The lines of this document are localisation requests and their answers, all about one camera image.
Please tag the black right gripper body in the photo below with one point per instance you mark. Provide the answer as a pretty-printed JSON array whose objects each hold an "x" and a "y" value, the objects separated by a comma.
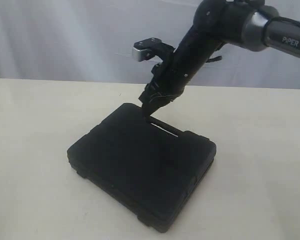
[{"x": 167, "y": 84}]

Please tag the black plastic tool case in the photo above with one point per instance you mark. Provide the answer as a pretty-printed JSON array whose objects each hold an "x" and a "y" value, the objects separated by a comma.
[{"x": 149, "y": 166}]

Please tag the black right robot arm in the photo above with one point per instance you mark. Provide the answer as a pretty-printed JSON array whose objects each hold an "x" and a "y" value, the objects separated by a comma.
[{"x": 249, "y": 24}]

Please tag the white backdrop curtain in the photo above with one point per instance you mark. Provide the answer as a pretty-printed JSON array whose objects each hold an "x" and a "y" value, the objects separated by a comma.
[{"x": 92, "y": 40}]

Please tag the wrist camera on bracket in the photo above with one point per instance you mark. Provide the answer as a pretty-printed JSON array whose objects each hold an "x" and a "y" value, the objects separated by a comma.
[{"x": 149, "y": 48}]

